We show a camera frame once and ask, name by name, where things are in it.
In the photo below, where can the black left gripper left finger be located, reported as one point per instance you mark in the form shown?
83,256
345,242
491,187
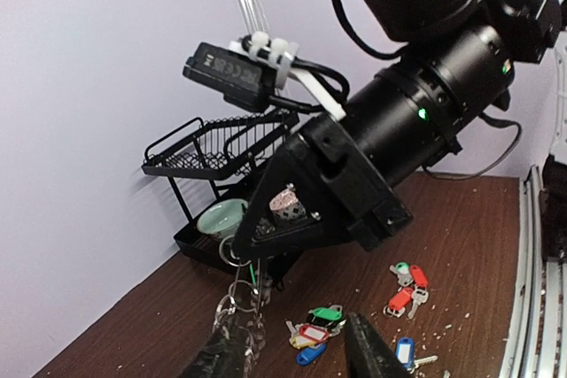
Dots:
232,350

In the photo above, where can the blue key tag lower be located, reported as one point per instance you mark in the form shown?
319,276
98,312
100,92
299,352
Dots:
405,353

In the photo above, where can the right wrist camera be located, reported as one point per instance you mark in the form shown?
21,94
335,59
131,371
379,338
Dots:
253,70

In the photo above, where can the metal disc with key rings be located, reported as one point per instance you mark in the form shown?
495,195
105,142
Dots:
239,303

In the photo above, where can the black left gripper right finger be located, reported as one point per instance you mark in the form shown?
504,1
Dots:
367,354

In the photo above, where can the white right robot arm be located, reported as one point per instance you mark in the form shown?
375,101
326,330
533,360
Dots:
456,59

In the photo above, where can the black wire dish rack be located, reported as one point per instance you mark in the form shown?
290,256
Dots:
230,154

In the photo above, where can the aluminium front rail base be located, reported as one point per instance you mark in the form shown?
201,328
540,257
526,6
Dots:
535,345

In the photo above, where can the pink patterned bowl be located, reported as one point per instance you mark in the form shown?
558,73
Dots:
286,206

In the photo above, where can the red key tag bunch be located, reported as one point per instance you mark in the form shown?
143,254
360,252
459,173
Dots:
412,292

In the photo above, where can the mixed colour key tag bunch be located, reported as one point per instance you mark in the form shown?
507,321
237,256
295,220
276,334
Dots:
310,337

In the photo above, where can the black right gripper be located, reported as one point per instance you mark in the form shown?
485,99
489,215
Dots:
345,197

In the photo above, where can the green key tag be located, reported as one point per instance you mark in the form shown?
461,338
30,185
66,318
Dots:
253,279

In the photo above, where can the celadon green bowl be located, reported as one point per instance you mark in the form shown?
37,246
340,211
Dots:
223,218

